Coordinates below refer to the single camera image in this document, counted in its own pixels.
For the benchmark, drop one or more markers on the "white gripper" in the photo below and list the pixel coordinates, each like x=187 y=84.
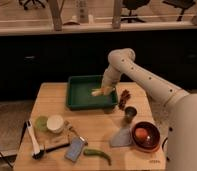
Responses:
x=110 y=79

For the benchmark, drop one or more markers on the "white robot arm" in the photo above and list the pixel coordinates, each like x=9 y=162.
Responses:
x=182 y=105

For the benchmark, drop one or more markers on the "brown dried pepper toy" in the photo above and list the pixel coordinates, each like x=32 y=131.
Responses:
x=125 y=96

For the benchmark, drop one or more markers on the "small metal cup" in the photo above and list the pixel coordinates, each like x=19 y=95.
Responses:
x=130 y=113

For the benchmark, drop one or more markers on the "green plastic tray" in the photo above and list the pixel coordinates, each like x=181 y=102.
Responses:
x=79 y=97

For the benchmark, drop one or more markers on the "grey cloth piece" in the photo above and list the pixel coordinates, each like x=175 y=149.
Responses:
x=121 y=139

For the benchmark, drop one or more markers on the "orange fruit in bowl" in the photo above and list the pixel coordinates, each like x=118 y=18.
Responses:
x=141 y=133

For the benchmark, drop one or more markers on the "small brush tool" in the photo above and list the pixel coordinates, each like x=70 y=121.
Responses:
x=72 y=129

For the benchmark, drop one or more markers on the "red-brown bowl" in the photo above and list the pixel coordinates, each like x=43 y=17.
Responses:
x=152 y=142

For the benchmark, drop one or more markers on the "white round container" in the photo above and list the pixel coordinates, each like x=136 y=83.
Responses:
x=55 y=124

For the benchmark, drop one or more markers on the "blue sponge block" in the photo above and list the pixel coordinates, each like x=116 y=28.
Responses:
x=75 y=149

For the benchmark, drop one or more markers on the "green chili pepper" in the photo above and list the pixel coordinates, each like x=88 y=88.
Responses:
x=94 y=152

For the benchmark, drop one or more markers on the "green round lid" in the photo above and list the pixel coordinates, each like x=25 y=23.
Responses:
x=41 y=123

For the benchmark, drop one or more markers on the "wooden cutting board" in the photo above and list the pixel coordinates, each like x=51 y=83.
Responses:
x=54 y=141

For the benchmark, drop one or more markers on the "office chair centre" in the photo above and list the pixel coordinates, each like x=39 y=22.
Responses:
x=132 y=5

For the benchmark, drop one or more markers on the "office chair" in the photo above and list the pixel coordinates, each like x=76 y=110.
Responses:
x=132 y=5
x=182 y=4
x=25 y=3

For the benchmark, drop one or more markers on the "office chair left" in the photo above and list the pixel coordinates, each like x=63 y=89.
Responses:
x=25 y=3

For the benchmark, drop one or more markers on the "office chair right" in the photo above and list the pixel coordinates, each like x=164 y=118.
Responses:
x=182 y=4

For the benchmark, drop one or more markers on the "black handled knife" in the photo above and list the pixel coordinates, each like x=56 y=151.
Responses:
x=47 y=150

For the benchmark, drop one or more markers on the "white handled brush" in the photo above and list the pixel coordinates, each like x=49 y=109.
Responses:
x=33 y=138

